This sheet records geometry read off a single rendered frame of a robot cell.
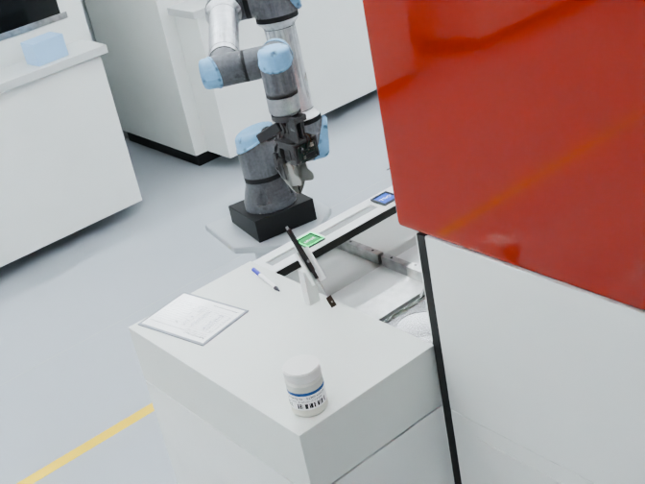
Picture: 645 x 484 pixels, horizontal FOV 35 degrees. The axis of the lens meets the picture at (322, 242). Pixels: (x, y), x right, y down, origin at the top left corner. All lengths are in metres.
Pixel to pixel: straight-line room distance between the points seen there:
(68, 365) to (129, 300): 0.49
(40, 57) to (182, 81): 0.94
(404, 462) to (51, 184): 3.23
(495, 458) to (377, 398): 0.27
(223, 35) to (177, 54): 2.98
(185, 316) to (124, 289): 2.33
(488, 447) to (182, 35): 3.76
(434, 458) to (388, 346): 0.27
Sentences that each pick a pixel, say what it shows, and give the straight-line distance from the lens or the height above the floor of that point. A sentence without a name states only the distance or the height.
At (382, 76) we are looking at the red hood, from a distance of 1.80.
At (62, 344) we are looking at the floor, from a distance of 4.37.
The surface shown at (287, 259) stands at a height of 0.96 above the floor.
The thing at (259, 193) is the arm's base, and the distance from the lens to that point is 2.88.
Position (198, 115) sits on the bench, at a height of 0.29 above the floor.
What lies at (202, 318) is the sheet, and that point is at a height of 0.97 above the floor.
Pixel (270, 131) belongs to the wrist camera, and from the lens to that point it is 2.42.
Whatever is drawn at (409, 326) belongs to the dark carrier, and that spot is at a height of 0.90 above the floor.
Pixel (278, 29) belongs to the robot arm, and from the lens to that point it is 2.76.
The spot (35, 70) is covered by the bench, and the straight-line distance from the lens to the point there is 4.87.
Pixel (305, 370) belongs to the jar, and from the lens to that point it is 1.87.
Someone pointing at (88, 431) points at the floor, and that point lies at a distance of 3.79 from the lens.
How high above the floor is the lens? 2.10
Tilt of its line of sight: 27 degrees down
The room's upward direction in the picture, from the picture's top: 11 degrees counter-clockwise
